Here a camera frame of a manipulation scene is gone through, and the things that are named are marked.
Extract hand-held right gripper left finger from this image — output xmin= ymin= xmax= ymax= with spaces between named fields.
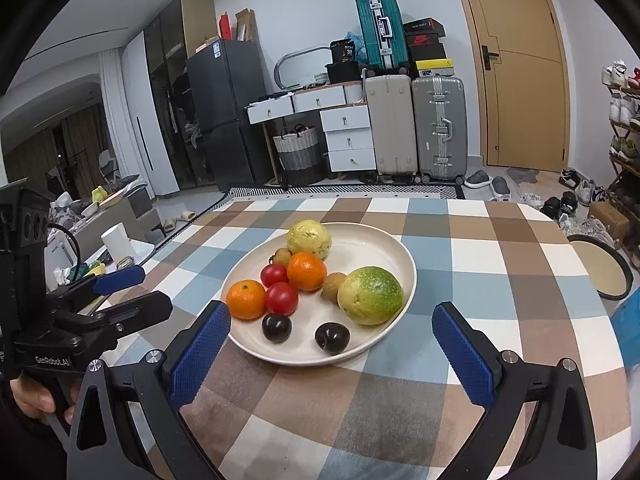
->
xmin=66 ymin=300 xmax=232 ymax=480

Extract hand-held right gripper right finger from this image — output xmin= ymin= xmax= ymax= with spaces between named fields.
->
xmin=431 ymin=301 xmax=598 ymax=480

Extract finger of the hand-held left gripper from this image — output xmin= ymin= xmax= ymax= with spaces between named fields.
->
xmin=75 ymin=290 xmax=174 ymax=347
xmin=50 ymin=266 xmax=147 ymax=306

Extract orange mandarin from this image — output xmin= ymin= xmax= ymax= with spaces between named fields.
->
xmin=287 ymin=252 xmax=328 ymax=292
xmin=226 ymin=279 xmax=267 ymax=321

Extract dark purple plum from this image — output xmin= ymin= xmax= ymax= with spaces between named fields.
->
xmin=262 ymin=313 xmax=293 ymax=344
xmin=314 ymin=322 xmax=351 ymax=356

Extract red tomato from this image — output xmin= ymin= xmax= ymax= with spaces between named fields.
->
xmin=265 ymin=282 xmax=300 ymax=317
xmin=260 ymin=263 xmax=290 ymax=288

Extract green speckled round fruit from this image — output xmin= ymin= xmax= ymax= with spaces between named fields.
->
xmin=337 ymin=266 xmax=404 ymax=326

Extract white round plate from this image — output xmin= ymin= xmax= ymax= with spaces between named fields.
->
xmin=220 ymin=222 xmax=417 ymax=366

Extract person's left forearm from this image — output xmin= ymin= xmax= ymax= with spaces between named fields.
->
xmin=0 ymin=382 xmax=69 ymax=480

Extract person's left hand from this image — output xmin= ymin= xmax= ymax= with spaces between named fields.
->
xmin=9 ymin=377 xmax=83 ymax=427

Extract white paper towel roll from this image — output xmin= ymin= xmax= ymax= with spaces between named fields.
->
xmin=101 ymin=223 xmax=136 ymax=261

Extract beige slippers pair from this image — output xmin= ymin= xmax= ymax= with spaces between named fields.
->
xmin=162 ymin=210 xmax=196 ymax=233

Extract yellow round fruit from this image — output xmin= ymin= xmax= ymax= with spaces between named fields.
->
xmin=286 ymin=220 xmax=332 ymax=261

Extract round black rimmed stool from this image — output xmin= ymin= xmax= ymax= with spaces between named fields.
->
xmin=566 ymin=234 xmax=632 ymax=301

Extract white and glass wardrobe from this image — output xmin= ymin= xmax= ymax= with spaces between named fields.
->
xmin=121 ymin=0 xmax=218 ymax=196

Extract grey floor mat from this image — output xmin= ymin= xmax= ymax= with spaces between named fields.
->
xmin=506 ymin=166 xmax=538 ymax=186

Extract striped floor rug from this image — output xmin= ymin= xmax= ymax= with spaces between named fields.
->
xmin=222 ymin=185 xmax=466 ymax=202

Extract woven brown box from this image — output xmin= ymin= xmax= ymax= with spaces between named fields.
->
xmin=589 ymin=201 xmax=630 ymax=241

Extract dark grey refrigerator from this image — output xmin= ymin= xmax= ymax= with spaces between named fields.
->
xmin=186 ymin=37 xmax=276 ymax=192

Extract grey woven basket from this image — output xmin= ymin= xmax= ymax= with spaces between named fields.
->
xmin=272 ymin=124 xmax=327 ymax=187

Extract silver suitcase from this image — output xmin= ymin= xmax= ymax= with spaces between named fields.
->
xmin=411 ymin=76 xmax=468 ymax=184

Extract beige suitcase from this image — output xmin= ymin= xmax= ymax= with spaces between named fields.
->
xmin=365 ymin=75 xmax=422 ymax=183

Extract white desk with drawers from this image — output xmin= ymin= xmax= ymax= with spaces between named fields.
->
xmin=246 ymin=82 xmax=377 ymax=173

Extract wooden shoe rack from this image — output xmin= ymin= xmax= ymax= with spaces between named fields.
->
xmin=602 ymin=60 xmax=640 ymax=256

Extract wooden door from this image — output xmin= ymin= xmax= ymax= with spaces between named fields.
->
xmin=450 ymin=0 xmax=571 ymax=173

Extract brown cardboard box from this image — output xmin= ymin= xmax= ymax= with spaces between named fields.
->
xmin=235 ymin=8 xmax=257 ymax=42

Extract yellow and black shoe box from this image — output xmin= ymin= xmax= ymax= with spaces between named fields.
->
xmin=415 ymin=57 xmax=455 ymax=78

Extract black storage bin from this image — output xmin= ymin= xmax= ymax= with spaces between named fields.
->
xmin=325 ymin=61 xmax=363 ymax=84

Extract plain black shoe box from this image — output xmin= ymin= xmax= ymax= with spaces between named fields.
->
xmin=409 ymin=42 xmax=447 ymax=61

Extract small black printed box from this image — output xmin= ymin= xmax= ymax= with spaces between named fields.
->
xmin=330 ymin=38 xmax=358 ymax=63

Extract blue plastic bag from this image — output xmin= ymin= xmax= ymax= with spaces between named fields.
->
xmin=345 ymin=31 xmax=366 ymax=63

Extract teal suitcase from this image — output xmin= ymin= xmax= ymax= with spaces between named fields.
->
xmin=355 ymin=0 xmax=412 ymax=73

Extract chrome oval frame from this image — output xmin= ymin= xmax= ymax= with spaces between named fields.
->
xmin=275 ymin=46 xmax=331 ymax=92

